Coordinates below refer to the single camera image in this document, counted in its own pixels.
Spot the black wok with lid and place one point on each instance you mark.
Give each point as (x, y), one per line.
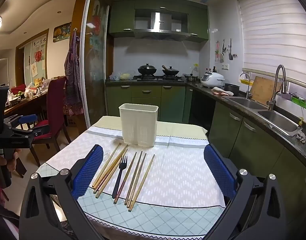
(171, 71)
(147, 69)

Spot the yellow sponge holder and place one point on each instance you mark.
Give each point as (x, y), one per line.
(245, 81)

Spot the white plastic utensil holder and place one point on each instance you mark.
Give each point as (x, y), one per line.
(139, 123)

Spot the green upper kitchen cabinets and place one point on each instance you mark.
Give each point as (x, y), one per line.
(121, 17)

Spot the person's left hand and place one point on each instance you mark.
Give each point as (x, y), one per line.
(10, 163)

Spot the white rice cooker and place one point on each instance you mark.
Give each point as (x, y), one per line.
(213, 80)

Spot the cluttered wooden dining table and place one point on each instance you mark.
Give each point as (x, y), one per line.
(30, 97)

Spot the plastic bag of food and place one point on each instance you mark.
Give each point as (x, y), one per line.
(121, 76)

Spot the small steel pot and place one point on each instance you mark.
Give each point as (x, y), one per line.
(191, 78)

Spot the gas stove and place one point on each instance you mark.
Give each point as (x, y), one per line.
(158, 78)

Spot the stainless steel double sink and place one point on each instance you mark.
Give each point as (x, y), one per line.
(275, 120)

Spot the red cushioned wooden chair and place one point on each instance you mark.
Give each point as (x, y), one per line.
(55, 92)

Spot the hanging kitchen spatula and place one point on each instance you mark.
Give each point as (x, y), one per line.
(230, 52)

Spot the black cooking pot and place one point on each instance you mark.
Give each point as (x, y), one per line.
(232, 88)

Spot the white patterned tablecloth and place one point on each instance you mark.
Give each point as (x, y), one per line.
(178, 170)

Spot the sliding glass door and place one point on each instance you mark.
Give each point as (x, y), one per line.
(96, 55)

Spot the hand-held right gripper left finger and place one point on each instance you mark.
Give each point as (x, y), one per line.
(89, 172)

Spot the small steel faucet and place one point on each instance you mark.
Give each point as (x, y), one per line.
(247, 85)

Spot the white wall socket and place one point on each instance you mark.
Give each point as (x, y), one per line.
(225, 67)

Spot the wooden cutting board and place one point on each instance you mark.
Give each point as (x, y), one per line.
(264, 90)

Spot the green plastic sink rack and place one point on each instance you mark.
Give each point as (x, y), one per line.
(299, 102)

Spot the purple plaid apron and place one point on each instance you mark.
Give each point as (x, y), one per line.
(73, 80)

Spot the pink dish cloth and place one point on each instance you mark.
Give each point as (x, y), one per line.
(221, 91)

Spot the grey rag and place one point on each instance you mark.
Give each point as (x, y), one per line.
(301, 137)

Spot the tall steel kitchen faucet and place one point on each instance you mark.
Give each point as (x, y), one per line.
(278, 80)

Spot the white window blind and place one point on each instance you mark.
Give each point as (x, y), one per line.
(275, 35)

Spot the row of wooden chopsticks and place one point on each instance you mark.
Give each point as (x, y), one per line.
(132, 180)

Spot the stainless steel range hood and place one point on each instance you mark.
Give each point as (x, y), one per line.
(161, 21)

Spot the green stove base cabinets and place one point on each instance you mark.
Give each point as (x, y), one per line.
(173, 102)

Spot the black plastic fork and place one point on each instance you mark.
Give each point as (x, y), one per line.
(119, 177)

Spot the green sink base cabinets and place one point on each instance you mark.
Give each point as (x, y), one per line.
(258, 152)

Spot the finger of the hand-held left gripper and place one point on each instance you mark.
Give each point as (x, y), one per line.
(27, 118)
(40, 131)

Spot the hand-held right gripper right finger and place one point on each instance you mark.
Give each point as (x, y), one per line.
(219, 172)

